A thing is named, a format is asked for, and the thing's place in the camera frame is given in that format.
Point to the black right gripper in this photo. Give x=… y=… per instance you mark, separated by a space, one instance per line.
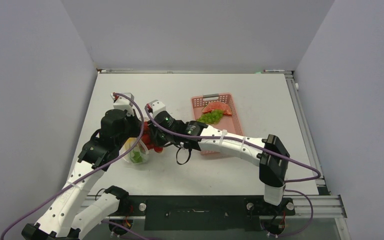
x=159 y=141

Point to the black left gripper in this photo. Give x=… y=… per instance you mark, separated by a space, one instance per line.
x=136 y=123

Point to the red strawberry cluster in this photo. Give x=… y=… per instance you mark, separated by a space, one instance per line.
x=149 y=139

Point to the yellow bell pepper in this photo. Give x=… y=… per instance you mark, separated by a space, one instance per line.
x=129 y=143

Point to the clear zip top bag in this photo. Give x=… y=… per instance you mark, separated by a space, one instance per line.
x=141 y=151

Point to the green lime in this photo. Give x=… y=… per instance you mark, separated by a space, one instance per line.
x=136 y=157

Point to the green grape bunch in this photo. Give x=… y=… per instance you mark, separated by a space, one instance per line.
x=211 y=118

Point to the pink plastic basket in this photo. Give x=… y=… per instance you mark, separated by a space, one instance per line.
x=230 y=123

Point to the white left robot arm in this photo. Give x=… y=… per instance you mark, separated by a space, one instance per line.
x=97 y=154

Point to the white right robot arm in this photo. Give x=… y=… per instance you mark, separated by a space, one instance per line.
x=268 y=154

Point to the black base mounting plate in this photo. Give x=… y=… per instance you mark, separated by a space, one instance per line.
x=204 y=213

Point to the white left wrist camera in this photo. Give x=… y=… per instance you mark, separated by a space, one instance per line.
x=123 y=104

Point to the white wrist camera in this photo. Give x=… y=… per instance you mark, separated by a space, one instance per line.
x=155 y=107
x=123 y=104

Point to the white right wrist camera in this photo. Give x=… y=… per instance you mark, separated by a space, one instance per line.
x=155 y=107

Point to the aluminium rail frame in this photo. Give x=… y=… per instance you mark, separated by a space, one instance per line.
x=326 y=212

